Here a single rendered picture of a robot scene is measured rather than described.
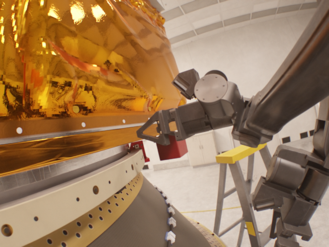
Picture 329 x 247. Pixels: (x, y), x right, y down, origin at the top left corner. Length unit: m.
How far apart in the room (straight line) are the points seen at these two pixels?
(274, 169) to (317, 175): 0.08
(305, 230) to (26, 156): 0.50
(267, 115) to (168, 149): 0.78
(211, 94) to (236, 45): 7.59
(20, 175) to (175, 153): 0.82
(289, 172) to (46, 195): 0.35
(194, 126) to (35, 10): 0.41
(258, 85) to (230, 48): 1.89
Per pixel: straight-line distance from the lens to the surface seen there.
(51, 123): 0.37
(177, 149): 0.96
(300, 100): 0.21
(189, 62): 7.88
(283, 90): 0.21
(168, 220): 0.55
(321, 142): 0.33
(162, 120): 0.33
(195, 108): 0.35
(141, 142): 0.74
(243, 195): 1.13
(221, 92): 0.28
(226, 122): 0.35
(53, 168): 0.30
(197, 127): 0.36
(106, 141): 0.46
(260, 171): 3.54
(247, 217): 1.18
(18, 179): 0.27
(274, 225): 0.46
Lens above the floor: 1.76
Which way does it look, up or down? 2 degrees up
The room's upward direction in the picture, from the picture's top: 13 degrees counter-clockwise
